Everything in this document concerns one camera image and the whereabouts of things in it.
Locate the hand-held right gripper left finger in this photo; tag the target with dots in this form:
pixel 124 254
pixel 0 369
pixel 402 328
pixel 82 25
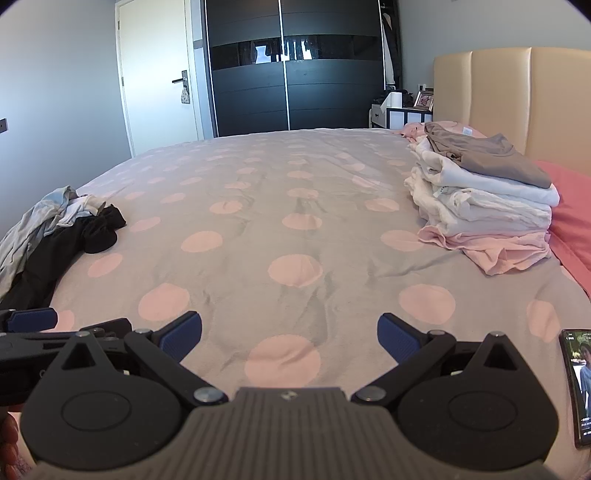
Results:
pixel 182 330

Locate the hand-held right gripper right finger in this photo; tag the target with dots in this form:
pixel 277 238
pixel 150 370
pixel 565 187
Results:
pixel 397 337

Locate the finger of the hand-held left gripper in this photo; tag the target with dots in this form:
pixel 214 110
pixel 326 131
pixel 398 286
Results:
pixel 27 344
pixel 32 319

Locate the stack of folded clothes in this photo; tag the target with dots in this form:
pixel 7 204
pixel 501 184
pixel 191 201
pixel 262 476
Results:
pixel 485 203

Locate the hanging dark clothes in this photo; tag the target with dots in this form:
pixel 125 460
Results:
pixel 390 50

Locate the person's left hand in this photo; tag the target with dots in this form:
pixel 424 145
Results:
pixel 7 434

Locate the black garment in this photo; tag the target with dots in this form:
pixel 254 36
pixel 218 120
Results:
pixel 92 235

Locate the grey pink-dotted bedsheet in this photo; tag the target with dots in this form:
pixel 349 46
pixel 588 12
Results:
pixel 277 207

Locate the black smartphone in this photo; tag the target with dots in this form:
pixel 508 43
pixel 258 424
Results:
pixel 579 392

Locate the light pink garment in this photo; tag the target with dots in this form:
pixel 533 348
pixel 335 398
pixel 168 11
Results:
pixel 415 129

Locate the coral pink pillow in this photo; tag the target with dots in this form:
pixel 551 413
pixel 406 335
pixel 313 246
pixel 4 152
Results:
pixel 572 217

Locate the white and dark nightstand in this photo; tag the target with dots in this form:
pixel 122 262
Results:
pixel 392 113

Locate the small hanging pouch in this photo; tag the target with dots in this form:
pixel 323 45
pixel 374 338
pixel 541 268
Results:
pixel 184 95

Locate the white door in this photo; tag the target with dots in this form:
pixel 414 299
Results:
pixel 152 78

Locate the black sliding-door wardrobe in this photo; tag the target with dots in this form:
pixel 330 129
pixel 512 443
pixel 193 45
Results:
pixel 277 83

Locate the beige padded headboard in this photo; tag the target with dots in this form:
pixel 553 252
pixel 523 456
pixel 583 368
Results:
pixel 508 92

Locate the dark wall switch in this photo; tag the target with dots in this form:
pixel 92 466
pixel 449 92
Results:
pixel 2 124

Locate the photo frame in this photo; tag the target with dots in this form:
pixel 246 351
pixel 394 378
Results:
pixel 424 99

